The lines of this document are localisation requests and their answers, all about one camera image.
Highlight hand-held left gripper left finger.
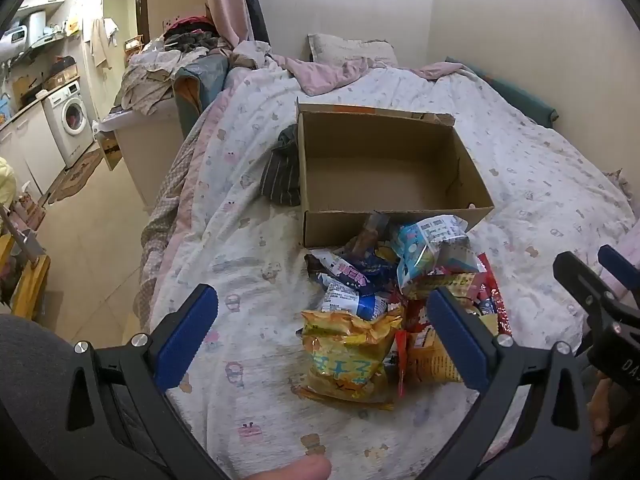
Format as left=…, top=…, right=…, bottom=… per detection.
left=60, top=284, right=231, bottom=480

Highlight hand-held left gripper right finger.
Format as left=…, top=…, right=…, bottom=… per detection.
left=427, top=287, right=593, bottom=480

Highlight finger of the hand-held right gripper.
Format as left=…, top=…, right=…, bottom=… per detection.
left=552, top=251, right=621, bottom=332
left=597, top=245, right=640, bottom=307

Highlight light blue snack bag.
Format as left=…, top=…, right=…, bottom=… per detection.
left=390, top=214, right=483, bottom=295

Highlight pile of snack packets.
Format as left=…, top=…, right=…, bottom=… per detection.
left=299, top=212, right=513, bottom=407

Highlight cardboard box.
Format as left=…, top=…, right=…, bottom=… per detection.
left=295, top=97, right=496, bottom=250

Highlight person's right hand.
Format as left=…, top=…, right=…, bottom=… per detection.
left=587, top=379, right=640, bottom=457

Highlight person's grey trouser leg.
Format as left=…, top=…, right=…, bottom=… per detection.
left=0, top=314, right=168, bottom=480

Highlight yellow wooden stool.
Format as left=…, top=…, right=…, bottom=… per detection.
left=0, top=254, right=51, bottom=322

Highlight teal headboard cushion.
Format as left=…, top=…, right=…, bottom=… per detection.
left=445, top=56, right=558, bottom=126

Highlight white side table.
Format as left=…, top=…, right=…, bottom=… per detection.
left=95, top=107, right=185, bottom=211

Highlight dark plaid cloth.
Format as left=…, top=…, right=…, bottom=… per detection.
left=259, top=124, right=303, bottom=207

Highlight brown patterned rug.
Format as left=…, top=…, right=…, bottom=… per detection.
left=47, top=147, right=103, bottom=206

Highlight pale yellow cloth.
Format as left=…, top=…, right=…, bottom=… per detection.
left=0, top=157, right=17, bottom=206

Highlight white washing machine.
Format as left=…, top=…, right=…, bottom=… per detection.
left=42, top=80, right=96, bottom=168

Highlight white kitchen cabinet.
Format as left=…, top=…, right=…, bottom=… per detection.
left=0, top=99, right=66, bottom=197

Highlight heap of clothes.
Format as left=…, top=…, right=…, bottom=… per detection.
left=117, top=15, right=236, bottom=116

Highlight pink blanket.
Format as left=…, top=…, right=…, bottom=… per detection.
left=230, top=40, right=481, bottom=97

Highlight beige pillow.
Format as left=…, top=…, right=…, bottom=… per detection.
left=306, top=33, right=398, bottom=68

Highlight hanging beige towel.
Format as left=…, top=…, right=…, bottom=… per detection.
left=90, top=17, right=120, bottom=68

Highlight dark brown door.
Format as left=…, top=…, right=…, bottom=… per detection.
left=135, top=0, right=150, bottom=43

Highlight pink curtain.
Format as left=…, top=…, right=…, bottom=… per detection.
left=202, top=0, right=256, bottom=51

